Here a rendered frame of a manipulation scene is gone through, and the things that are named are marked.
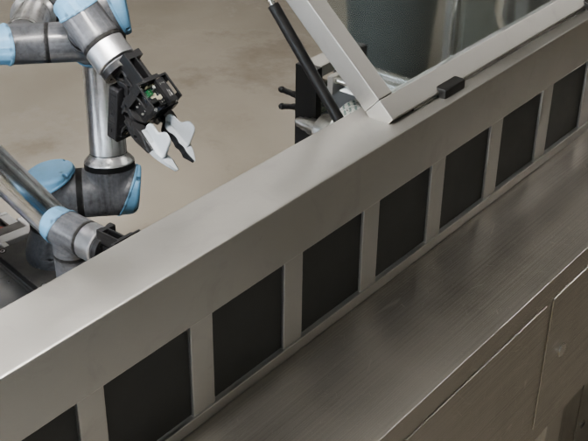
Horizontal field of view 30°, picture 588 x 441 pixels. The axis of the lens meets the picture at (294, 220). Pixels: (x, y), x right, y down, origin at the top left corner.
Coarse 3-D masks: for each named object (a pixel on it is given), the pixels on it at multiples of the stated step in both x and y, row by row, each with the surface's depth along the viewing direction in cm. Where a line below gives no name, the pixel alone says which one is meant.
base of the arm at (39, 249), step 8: (32, 232) 255; (32, 240) 255; (40, 240) 254; (32, 248) 256; (40, 248) 254; (48, 248) 255; (32, 256) 256; (40, 256) 255; (48, 256) 256; (32, 264) 257; (40, 264) 256; (48, 264) 255
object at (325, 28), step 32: (288, 0) 137; (320, 0) 136; (576, 0) 168; (288, 32) 137; (320, 32) 136; (512, 32) 155; (352, 64) 135; (448, 64) 144; (480, 64) 148; (320, 96) 138; (384, 96) 135; (416, 96) 138
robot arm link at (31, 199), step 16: (0, 160) 216; (16, 160) 220; (0, 176) 216; (16, 176) 218; (32, 176) 223; (0, 192) 219; (16, 192) 219; (32, 192) 221; (48, 192) 225; (16, 208) 222; (32, 208) 221; (48, 208) 223; (32, 224) 224
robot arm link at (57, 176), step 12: (36, 168) 252; (48, 168) 251; (60, 168) 250; (72, 168) 250; (48, 180) 246; (60, 180) 247; (72, 180) 250; (60, 192) 248; (72, 192) 249; (72, 204) 250; (84, 216) 253
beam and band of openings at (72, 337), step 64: (512, 64) 151; (576, 64) 169; (384, 128) 134; (448, 128) 142; (512, 128) 159; (576, 128) 179; (256, 192) 120; (320, 192) 123; (384, 192) 134; (448, 192) 150; (128, 256) 108; (192, 256) 109; (256, 256) 117; (320, 256) 128; (384, 256) 141; (0, 320) 99; (64, 320) 99; (128, 320) 103; (192, 320) 111; (256, 320) 122; (320, 320) 133; (0, 384) 92; (64, 384) 99; (128, 384) 107; (192, 384) 116
